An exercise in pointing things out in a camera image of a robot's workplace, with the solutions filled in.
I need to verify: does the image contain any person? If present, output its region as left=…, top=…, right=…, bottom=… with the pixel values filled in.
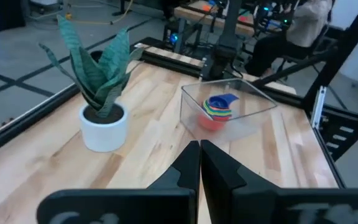
left=244, top=0, right=334, bottom=77

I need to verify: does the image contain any yellow measuring cup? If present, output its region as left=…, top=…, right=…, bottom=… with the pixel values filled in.
left=202, top=100, right=213, bottom=116

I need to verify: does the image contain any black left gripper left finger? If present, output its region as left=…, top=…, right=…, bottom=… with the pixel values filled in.
left=37, top=140, right=201, bottom=224

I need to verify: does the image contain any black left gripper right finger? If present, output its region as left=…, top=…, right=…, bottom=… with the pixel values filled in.
left=200, top=139, right=358, bottom=224

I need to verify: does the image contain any yellow floor cable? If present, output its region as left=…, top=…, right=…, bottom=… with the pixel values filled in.
left=65, top=0, right=135, bottom=26

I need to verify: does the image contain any white metal bracket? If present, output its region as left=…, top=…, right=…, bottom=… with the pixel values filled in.
left=310, top=86, right=327, bottom=129

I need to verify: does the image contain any red measuring cup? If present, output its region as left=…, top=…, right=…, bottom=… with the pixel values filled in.
left=197, top=113, right=229, bottom=132

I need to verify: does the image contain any white plant pot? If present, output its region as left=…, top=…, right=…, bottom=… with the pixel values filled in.
left=79, top=102, right=129, bottom=153

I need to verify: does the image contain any clear plastic basket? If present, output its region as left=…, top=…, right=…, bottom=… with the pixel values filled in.
left=180, top=78, right=278, bottom=144

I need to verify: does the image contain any wooden background table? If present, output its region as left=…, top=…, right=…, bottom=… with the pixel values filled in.
left=174, top=0, right=256, bottom=37

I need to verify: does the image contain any black computer with blue lights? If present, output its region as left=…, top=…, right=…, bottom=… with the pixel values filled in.
left=0, top=0, right=26, bottom=32

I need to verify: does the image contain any black aluminium table frame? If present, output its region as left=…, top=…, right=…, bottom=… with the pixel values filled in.
left=0, top=0, right=358, bottom=187

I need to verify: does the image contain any green snake plant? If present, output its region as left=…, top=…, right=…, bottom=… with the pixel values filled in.
left=39, top=14, right=144, bottom=119

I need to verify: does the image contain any small navy measuring cup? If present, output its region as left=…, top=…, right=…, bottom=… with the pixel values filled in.
left=208, top=93, right=240, bottom=110

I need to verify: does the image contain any green measuring cup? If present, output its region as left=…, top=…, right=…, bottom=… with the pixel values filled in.
left=203, top=104, right=232, bottom=121

